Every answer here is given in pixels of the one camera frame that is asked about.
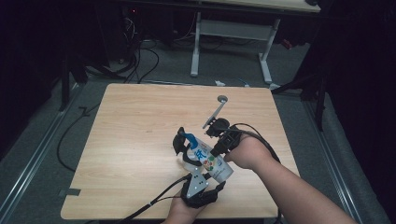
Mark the white and blue pouch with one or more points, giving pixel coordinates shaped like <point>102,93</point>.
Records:
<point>214,165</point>

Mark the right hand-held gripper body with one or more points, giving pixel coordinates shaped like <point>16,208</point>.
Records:
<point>229,137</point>

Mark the clear jar with black lid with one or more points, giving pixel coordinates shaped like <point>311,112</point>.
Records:
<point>179,141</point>

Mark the person's right hand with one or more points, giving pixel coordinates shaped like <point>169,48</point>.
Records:
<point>252,154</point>

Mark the metal floor rail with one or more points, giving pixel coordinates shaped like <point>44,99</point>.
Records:
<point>334,165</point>
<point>32,161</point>

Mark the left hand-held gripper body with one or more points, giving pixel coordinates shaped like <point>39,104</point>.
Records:
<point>196,186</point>

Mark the person's left hand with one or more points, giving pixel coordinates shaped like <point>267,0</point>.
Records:
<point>180,214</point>

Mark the black stand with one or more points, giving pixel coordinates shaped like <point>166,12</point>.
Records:
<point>320,105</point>
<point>64,90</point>

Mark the grey tape piece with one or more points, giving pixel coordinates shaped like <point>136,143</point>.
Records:
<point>70,192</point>

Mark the white-framed desk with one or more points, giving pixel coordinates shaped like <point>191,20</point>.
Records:
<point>233,29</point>

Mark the white plug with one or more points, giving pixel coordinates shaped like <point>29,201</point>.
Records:
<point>219,83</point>

